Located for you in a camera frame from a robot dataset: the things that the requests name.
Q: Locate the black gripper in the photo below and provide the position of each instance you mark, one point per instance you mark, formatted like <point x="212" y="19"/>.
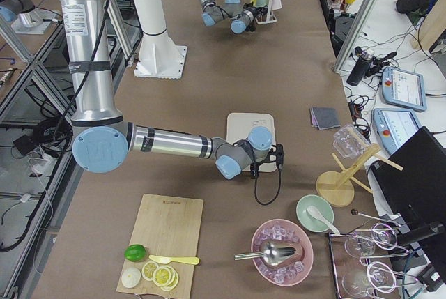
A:
<point x="254" y="15"/>
<point x="255" y="169"/>

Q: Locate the green cup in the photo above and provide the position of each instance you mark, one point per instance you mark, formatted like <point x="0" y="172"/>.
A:
<point x="261" y="3"/>

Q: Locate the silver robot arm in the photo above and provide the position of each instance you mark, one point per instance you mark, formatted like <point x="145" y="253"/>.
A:
<point x="102" y="137"/>
<point x="241" y="16"/>

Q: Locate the pink cup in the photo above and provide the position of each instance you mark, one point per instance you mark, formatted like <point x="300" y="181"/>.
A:
<point x="276" y="4"/>

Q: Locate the cream rabbit tray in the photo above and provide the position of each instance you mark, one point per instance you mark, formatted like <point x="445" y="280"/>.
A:
<point x="238" y="127"/>

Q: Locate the clear ice cubes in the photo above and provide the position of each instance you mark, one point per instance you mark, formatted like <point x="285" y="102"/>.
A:
<point x="292" y="270"/>

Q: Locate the white ceramic spoon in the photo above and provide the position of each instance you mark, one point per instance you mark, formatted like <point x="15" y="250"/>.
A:
<point x="316" y="214"/>

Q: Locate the metal ice scoop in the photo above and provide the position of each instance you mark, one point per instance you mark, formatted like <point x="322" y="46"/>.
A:
<point x="274" y="253"/>

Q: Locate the wooden mug tree stand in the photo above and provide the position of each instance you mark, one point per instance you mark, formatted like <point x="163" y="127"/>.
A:
<point x="337" y="188"/>

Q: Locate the grey folded cloth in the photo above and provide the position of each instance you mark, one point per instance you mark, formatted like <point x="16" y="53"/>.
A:
<point x="324" y="118"/>

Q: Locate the bamboo cutting board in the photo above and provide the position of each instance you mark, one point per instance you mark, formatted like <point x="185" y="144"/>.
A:
<point x="167" y="226"/>

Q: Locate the clear glass mug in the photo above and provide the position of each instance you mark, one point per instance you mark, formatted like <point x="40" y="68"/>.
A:
<point x="349" y="142"/>

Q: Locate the pink bowl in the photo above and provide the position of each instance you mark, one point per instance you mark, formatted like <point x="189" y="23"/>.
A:
<point x="304" y="241"/>

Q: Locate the black water bottle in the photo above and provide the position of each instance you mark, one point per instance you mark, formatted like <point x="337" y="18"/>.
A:
<point x="361" y="67"/>

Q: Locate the yellow plastic knife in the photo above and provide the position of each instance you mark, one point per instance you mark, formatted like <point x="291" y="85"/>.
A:
<point x="189" y="260"/>

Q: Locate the lemon slice right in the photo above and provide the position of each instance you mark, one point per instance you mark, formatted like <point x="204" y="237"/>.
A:
<point x="172" y="284"/>

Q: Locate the lemon slice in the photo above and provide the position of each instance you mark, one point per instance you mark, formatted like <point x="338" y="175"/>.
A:
<point x="172" y="284"/>
<point x="148" y="269"/>
<point x="163" y="276"/>

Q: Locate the lemon slice middle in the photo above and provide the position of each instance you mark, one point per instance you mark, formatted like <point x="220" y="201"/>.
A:
<point x="163" y="276"/>

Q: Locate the upper wine glass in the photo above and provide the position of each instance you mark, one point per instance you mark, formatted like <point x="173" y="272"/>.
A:
<point x="363" y="242"/>

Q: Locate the wine glass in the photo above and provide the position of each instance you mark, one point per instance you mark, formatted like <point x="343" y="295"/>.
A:
<point x="363" y="242"/>
<point x="370" y="282"/>

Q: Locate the green lime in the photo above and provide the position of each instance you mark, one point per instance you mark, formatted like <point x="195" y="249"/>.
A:
<point x="135" y="253"/>

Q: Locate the lemon slice left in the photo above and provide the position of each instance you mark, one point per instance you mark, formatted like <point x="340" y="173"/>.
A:
<point x="148" y="269"/>

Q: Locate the lower teach pendant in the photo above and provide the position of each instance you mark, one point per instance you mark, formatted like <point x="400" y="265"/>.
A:
<point x="395" y="126"/>

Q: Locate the teach pendant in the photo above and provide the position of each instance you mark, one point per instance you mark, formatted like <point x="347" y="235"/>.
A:
<point x="404" y="89"/>
<point x="395" y="126"/>

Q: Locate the black laptop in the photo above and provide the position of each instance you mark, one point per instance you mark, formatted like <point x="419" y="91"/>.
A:
<point x="417" y="192"/>

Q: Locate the upper teach pendant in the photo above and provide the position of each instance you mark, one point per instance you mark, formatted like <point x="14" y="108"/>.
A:
<point x="404" y="89"/>

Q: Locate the white lemon end piece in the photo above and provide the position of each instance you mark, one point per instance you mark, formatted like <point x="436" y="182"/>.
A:
<point x="130" y="277"/>

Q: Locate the lower wine glass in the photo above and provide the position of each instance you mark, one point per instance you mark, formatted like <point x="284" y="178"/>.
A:
<point x="370" y="282"/>

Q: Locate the white wire cup rack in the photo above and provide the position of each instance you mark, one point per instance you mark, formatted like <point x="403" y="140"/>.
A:
<point x="267" y="16"/>

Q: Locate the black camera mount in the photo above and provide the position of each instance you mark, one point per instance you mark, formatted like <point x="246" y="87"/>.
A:
<point x="276" y="156"/>

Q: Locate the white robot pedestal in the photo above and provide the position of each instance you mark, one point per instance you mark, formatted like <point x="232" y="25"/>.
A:
<point x="159" y="56"/>

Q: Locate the aluminium frame post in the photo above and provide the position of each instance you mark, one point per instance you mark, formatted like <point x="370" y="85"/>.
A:
<point x="361" y="18"/>

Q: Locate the black wire glass rack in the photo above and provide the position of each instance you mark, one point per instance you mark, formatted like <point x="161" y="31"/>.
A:
<point x="343" y="263"/>

